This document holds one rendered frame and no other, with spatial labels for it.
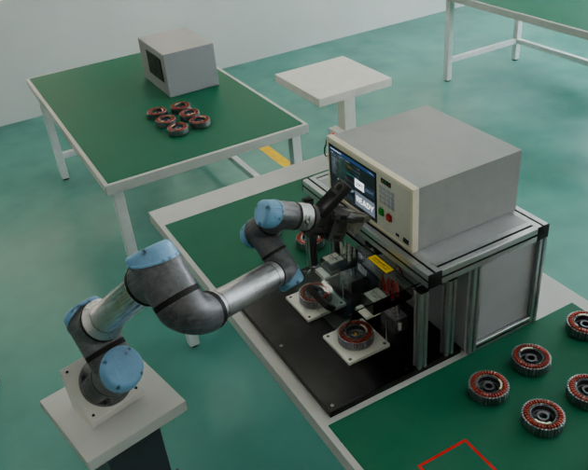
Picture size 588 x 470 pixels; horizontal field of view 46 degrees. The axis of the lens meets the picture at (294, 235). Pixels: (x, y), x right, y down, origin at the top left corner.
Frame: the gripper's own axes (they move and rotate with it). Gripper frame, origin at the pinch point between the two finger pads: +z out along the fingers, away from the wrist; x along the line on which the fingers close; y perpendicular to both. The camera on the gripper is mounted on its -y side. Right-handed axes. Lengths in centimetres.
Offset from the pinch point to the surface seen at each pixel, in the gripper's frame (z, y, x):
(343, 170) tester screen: 2.6, -6.3, -20.3
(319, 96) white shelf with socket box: 30, -16, -83
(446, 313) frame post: 20.5, 18.6, 23.4
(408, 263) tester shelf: 5.5, 6.5, 16.5
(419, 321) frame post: 10.5, 20.8, 23.8
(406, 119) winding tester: 23.0, -25.0, -23.2
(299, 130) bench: 75, 16, -154
